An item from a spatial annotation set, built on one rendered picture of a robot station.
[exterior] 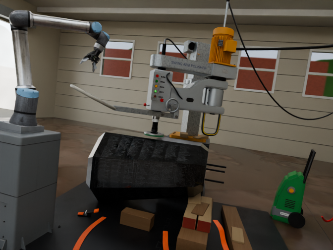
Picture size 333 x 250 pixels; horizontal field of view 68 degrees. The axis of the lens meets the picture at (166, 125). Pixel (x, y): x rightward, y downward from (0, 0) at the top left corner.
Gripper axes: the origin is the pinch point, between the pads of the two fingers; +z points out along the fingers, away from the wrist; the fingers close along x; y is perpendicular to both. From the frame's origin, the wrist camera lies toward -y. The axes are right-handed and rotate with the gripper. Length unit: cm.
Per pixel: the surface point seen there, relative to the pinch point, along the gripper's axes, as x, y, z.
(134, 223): 74, 79, 105
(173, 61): 60, 35, -50
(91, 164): 46, 17, 82
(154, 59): 47, 23, -42
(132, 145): 67, 34, 46
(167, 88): 67, 39, -24
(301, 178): 199, 157, -9
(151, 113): 69, 34, 6
